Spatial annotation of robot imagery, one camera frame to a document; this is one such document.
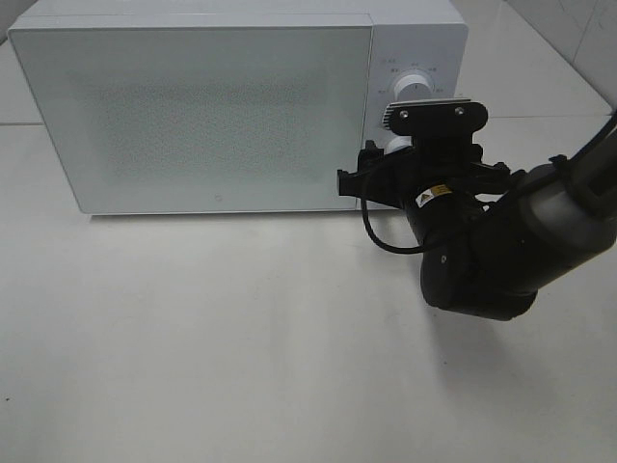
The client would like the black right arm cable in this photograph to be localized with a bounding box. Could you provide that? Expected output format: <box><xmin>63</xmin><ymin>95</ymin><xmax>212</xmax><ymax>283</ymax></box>
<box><xmin>360</xmin><ymin>182</ymin><xmax>478</xmax><ymax>255</ymax></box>

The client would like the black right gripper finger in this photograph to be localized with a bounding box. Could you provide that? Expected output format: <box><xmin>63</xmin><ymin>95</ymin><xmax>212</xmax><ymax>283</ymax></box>
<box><xmin>336</xmin><ymin>140</ymin><xmax>385</xmax><ymax>198</ymax></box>

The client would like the white timer knob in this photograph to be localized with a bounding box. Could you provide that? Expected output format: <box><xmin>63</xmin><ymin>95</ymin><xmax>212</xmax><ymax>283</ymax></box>
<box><xmin>385</xmin><ymin>136</ymin><xmax>413</xmax><ymax>154</ymax></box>

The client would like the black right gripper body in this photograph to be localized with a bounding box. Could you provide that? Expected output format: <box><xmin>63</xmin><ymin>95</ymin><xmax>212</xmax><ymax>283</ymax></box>
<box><xmin>359</xmin><ymin>134</ymin><xmax>511</xmax><ymax>212</ymax></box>

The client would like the upper white power knob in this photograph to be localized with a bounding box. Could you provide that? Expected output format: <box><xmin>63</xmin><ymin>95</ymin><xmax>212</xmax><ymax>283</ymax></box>
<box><xmin>393</xmin><ymin>71</ymin><xmax>433</xmax><ymax>101</ymax></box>

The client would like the white microwave door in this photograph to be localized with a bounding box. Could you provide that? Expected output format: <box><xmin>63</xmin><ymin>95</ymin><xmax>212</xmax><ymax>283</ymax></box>
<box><xmin>12</xmin><ymin>27</ymin><xmax>371</xmax><ymax>215</ymax></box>

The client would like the white microwave oven body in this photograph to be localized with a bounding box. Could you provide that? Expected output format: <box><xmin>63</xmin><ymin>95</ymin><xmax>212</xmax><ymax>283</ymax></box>
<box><xmin>18</xmin><ymin>0</ymin><xmax>469</xmax><ymax>211</ymax></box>

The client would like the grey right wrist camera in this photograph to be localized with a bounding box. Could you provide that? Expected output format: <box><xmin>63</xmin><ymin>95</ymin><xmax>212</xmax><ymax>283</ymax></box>
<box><xmin>382</xmin><ymin>98</ymin><xmax>489</xmax><ymax>138</ymax></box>

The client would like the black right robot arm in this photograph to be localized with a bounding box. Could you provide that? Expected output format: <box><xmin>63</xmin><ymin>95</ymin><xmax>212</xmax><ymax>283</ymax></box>
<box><xmin>337</xmin><ymin>101</ymin><xmax>616</xmax><ymax>320</ymax></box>

